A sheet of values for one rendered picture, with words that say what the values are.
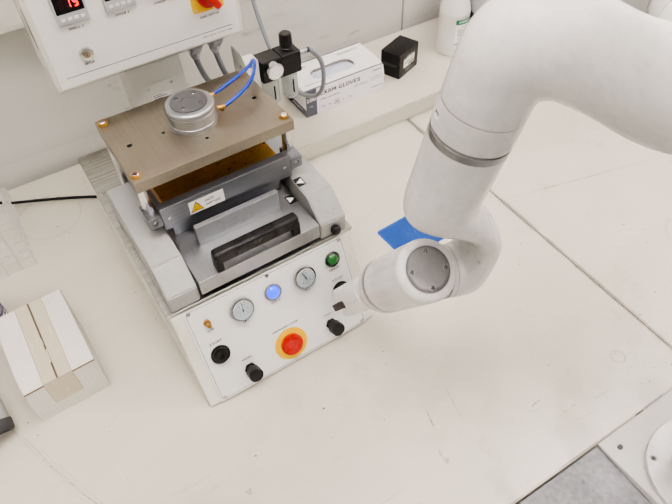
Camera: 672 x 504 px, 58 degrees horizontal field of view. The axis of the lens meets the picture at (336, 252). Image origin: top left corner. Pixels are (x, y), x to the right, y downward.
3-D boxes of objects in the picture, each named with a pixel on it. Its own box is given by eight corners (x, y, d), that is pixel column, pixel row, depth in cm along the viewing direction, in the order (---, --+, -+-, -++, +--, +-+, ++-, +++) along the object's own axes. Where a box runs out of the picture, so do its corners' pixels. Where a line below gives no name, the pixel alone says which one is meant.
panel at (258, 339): (221, 401, 104) (181, 313, 96) (365, 320, 114) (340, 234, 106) (225, 407, 102) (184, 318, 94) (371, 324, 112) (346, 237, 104)
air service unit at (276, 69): (244, 111, 122) (232, 44, 110) (306, 86, 127) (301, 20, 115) (256, 124, 119) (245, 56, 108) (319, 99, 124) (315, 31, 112)
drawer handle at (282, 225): (213, 265, 96) (208, 249, 93) (295, 226, 101) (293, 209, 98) (218, 273, 95) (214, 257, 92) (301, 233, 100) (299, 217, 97)
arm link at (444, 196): (545, 94, 68) (458, 256, 92) (417, 103, 63) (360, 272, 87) (586, 149, 63) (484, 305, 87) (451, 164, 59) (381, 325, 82)
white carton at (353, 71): (283, 94, 155) (280, 69, 150) (358, 66, 163) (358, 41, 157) (306, 118, 149) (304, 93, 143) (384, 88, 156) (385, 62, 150)
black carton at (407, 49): (380, 72, 161) (380, 49, 155) (398, 57, 165) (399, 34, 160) (399, 80, 158) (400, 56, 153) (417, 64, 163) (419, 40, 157)
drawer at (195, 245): (136, 192, 113) (124, 160, 107) (242, 148, 120) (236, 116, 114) (203, 298, 96) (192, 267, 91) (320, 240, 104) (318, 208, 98)
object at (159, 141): (99, 145, 109) (73, 82, 99) (253, 87, 119) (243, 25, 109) (149, 227, 95) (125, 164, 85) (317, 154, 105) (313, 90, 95)
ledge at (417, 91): (236, 105, 161) (233, 90, 157) (481, 14, 188) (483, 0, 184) (290, 168, 144) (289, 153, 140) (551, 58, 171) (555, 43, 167)
